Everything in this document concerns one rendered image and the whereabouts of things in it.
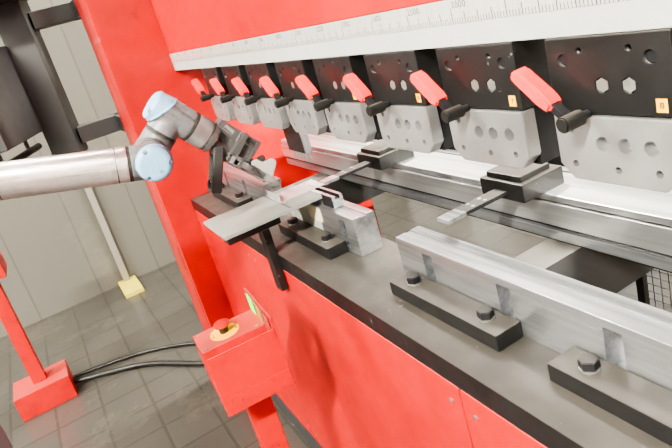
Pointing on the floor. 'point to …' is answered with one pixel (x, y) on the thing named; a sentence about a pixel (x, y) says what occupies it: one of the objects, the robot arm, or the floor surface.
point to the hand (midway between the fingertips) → (270, 182)
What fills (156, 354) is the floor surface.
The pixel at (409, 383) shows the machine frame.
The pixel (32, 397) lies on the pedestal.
